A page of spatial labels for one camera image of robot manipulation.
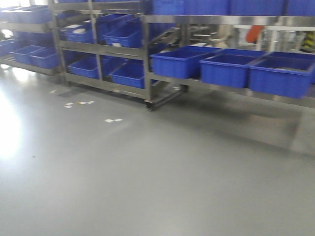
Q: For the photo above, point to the blue bin middle on rack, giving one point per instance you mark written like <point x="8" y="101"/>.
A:
<point x="230" y="67"/>

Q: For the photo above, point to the middle steel flow rack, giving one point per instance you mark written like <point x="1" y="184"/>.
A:
<point x="64" y="13"/>

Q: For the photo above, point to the blue bin left on rack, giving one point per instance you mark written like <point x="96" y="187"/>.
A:
<point x="182" y="63"/>

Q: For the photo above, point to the blue bin right on rack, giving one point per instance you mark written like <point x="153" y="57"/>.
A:
<point x="283" y="74"/>

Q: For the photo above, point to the steel flow rack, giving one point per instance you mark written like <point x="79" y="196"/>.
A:
<point x="32" y="45"/>
<point x="64" y="13"/>
<point x="273" y="22"/>

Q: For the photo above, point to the left steel flow rack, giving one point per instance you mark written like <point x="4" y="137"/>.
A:
<point x="32" y="45"/>

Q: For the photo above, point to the right steel flow rack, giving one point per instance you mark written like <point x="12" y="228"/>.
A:
<point x="273" y="22"/>

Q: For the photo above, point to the blue bin on rack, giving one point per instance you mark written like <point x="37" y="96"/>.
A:
<point x="283" y="74"/>
<point x="182" y="63"/>
<point x="230" y="67"/>

